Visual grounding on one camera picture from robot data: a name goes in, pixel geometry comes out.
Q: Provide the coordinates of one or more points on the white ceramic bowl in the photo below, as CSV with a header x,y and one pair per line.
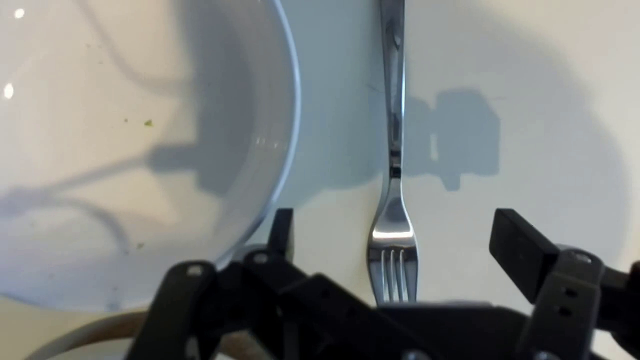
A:
x,y
136,134

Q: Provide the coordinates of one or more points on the silver fork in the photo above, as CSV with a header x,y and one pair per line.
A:
x,y
392,246

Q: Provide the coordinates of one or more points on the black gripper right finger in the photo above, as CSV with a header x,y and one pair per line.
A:
x,y
572,292

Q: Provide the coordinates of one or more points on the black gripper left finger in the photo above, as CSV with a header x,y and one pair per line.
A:
x,y
271,260

